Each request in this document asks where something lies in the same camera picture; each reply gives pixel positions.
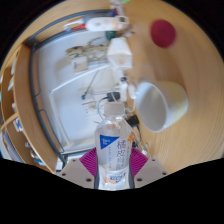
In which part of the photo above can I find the wooden shelf unit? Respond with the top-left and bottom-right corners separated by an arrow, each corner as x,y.
0,44 -> 59,173

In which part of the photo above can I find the white desk lamp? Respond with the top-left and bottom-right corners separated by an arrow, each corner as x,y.
49,63 -> 111,148

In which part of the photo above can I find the small white screen gadget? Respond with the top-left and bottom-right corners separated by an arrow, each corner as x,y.
116,14 -> 130,24

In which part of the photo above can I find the white wall socket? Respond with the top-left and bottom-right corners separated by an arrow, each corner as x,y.
72,56 -> 88,73

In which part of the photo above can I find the white red pump lotion bottle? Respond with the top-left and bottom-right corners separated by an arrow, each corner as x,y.
84,15 -> 130,33

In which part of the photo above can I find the black charger plug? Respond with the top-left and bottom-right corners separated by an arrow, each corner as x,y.
106,91 -> 121,102

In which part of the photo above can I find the white mug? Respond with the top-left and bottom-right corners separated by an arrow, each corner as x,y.
135,80 -> 189,134

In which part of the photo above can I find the blue bottle with white nozzle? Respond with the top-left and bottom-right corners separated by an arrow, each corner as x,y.
63,18 -> 88,30

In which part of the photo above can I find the flat round red coaster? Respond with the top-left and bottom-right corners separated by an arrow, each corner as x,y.
149,19 -> 177,49

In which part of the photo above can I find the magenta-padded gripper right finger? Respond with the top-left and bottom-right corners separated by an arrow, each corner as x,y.
127,148 -> 169,189

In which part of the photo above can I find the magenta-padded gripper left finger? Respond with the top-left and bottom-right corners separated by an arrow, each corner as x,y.
58,148 -> 100,190

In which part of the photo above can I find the clear plastic drink bottle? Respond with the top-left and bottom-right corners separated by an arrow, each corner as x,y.
94,101 -> 135,192

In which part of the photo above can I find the small white oval device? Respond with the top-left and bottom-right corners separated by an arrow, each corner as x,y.
128,83 -> 138,100

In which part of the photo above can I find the dark teal round container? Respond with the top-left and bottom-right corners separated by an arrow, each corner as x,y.
105,30 -> 118,39

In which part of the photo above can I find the white crumpled paper bag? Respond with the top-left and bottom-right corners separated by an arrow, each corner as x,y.
106,36 -> 132,70

